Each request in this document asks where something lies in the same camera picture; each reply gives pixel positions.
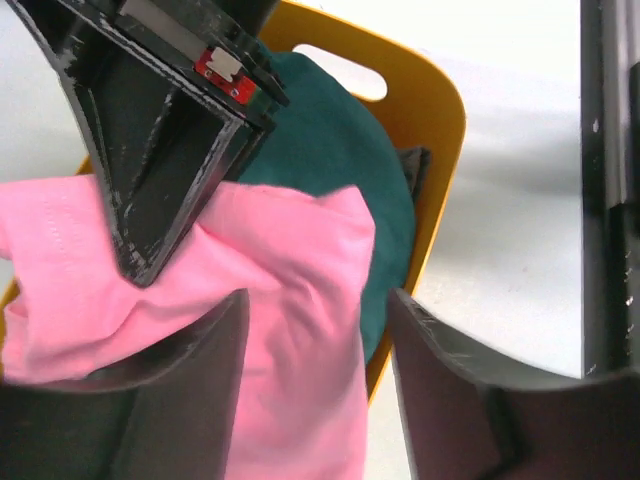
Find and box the yellow plastic basket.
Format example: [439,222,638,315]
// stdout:
[0,0,468,406]

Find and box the pink fabric garment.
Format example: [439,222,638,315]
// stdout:
[1,175,375,479]

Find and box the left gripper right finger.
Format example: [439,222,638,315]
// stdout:
[388,289,639,480]

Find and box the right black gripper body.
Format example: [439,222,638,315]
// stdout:
[99,1,290,123]

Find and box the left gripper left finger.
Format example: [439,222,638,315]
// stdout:
[1,290,249,479]

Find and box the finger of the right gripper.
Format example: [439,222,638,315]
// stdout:
[11,1,275,287]

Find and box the teal fabric garment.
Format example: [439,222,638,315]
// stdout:
[239,52,416,359]

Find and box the light blue denim garment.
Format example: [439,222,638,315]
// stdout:
[396,146,431,203]

